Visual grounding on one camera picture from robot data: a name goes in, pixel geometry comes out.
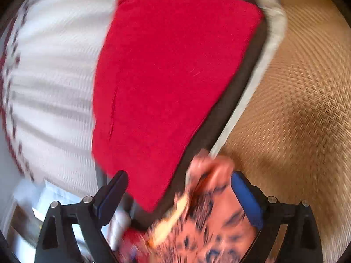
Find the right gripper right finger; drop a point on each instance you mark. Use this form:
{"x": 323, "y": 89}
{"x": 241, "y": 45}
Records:
{"x": 301, "y": 241}

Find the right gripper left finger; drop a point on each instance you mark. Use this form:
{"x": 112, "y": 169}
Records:
{"x": 57, "y": 242}

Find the orange black floral garment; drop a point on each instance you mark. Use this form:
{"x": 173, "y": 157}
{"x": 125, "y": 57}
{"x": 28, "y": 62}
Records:
{"x": 206, "y": 223}

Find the silver floor air conditioner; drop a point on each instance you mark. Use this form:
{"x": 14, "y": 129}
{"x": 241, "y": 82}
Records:
{"x": 20, "y": 232}

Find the woven bamboo sofa mat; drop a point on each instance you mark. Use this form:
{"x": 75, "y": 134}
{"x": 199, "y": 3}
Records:
{"x": 293, "y": 136}

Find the dark brown leather sofa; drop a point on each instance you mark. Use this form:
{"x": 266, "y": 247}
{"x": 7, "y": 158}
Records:
{"x": 219, "y": 101}

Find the red knit blanket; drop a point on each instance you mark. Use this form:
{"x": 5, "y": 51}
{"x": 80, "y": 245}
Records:
{"x": 170, "y": 87}

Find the beige dotted curtain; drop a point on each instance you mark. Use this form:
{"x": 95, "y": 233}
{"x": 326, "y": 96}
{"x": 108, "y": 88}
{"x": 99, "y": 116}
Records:
{"x": 49, "y": 52}

